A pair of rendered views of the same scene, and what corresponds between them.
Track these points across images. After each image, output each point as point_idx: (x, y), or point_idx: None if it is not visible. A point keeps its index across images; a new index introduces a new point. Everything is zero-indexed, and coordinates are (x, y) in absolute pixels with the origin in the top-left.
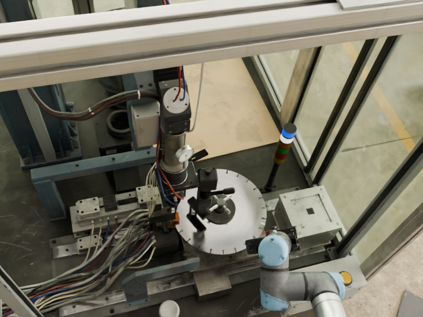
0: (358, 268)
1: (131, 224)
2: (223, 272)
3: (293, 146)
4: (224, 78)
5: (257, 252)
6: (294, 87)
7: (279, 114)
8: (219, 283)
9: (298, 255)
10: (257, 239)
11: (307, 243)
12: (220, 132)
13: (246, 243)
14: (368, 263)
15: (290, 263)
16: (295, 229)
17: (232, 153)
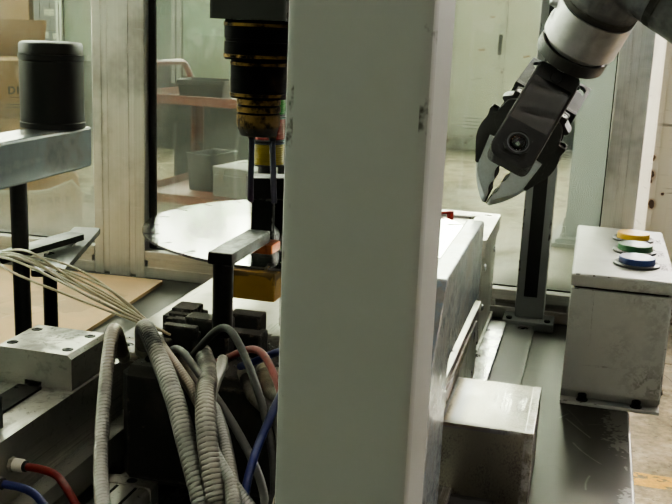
0: (614, 228)
1: (153, 341)
2: (479, 383)
3: (199, 269)
4: None
5: (547, 132)
6: (121, 108)
7: (95, 253)
8: (514, 397)
9: (492, 344)
10: (514, 106)
11: (484, 299)
12: (7, 320)
13: (499, 146)
14: (616, 207)
15: (507, 360)
16: (539, 60)
17: (93, 329)
